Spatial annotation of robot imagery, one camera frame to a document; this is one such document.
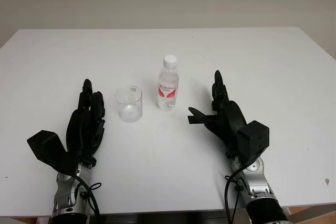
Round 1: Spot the clear plastic water bottle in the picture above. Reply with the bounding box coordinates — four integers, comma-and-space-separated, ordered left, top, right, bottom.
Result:
157, 55, 180, 112

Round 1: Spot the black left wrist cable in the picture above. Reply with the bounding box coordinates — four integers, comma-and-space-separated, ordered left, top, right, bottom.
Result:
68, 170, 103, 224

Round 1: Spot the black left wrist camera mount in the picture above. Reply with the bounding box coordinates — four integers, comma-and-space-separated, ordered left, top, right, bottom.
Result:
26, 130, 79, 170

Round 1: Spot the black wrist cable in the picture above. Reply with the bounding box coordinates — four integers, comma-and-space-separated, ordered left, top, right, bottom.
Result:
68, 170, 103, 224
224, 165, 253, 224

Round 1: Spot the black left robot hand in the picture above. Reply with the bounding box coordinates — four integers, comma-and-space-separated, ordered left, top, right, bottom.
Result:
65, 78, 106, 162

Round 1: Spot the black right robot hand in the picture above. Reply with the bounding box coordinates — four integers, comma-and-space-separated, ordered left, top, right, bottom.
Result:
188, 70, 248, 159

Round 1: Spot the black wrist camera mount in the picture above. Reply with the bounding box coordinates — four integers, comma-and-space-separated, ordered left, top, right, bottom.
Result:
237, 120, 270, 167
26, 130, 79, 170

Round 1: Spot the dark robot torso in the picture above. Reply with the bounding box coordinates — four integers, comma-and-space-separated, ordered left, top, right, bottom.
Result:
88, 213, 249, 224

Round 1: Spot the clear glass cup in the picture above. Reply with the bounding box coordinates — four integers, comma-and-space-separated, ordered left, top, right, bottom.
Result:
114, 84, 143, 123

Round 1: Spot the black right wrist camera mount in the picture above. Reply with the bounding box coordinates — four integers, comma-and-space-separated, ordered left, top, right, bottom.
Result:
237, 120, 270, 167

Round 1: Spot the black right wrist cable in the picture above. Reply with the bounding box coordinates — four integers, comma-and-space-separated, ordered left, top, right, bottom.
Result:
224, 165, 253, 224

